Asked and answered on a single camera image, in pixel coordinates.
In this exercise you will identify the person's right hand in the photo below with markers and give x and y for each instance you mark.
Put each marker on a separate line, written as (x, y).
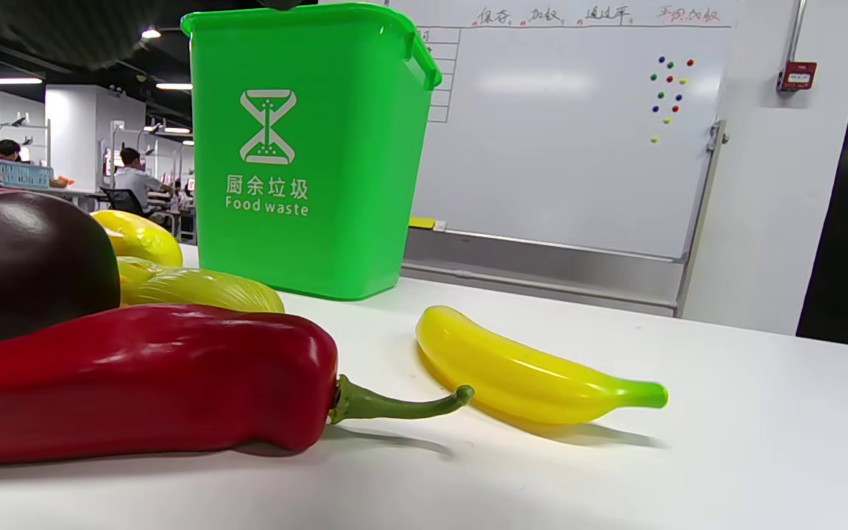
(288, 4)

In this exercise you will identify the green food waste bin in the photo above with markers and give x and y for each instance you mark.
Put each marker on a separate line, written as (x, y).
(321, 184)

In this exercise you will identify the yellow mango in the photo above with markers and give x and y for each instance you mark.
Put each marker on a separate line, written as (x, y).
(140, 235)

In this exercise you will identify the yellow corn cob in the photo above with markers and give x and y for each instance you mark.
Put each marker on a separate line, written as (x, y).
(196, 288)

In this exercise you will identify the purple eggplant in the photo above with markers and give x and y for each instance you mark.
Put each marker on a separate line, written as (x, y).
(26, 258)

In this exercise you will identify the red chili pepper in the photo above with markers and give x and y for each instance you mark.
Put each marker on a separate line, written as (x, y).
(137, 383)

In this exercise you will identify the yellow banana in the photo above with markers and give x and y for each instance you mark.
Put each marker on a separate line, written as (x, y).
(527, 375)

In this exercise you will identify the black office chair base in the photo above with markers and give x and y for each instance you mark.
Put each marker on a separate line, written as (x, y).
(124, 200)

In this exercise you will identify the yellow whiteboard eraser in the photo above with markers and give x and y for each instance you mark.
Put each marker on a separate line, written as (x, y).
(422, 223)

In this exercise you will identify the blue plastic basket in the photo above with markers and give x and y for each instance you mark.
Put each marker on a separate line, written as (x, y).
(25, 175)

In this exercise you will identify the whiteboard stand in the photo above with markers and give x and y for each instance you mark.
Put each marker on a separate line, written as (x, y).
(578, 147)

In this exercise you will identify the group of coloured whiteboard magnets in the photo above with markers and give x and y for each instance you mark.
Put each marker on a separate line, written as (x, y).
(662, 59)

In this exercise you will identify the red fire alarm box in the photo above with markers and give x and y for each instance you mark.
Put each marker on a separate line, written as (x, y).
(796, 76)

